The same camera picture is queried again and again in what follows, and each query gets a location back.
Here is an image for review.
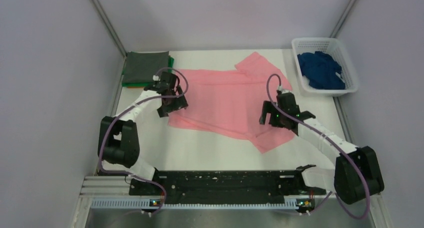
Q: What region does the pink t shirt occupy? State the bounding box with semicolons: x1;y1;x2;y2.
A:
168;52;295;153

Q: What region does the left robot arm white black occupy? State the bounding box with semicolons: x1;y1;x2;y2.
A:
97;68;189;195

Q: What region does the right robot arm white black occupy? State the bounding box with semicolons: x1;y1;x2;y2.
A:
259;91;385;204

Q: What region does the folded green t shirt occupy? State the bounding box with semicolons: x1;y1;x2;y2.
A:
121;56;175;89

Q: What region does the folded grey t shirt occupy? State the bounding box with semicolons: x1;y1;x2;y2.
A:
122;51;170;85

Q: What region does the blue t shirt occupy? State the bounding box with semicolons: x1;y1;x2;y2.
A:
297;51;346;90

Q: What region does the white plastic basket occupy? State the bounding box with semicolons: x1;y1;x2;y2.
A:
291;37;359;97

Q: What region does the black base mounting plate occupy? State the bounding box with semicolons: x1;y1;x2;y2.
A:
129;170;326;205

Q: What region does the white slotted cable duct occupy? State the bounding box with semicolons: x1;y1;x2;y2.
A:
90;195;308;210

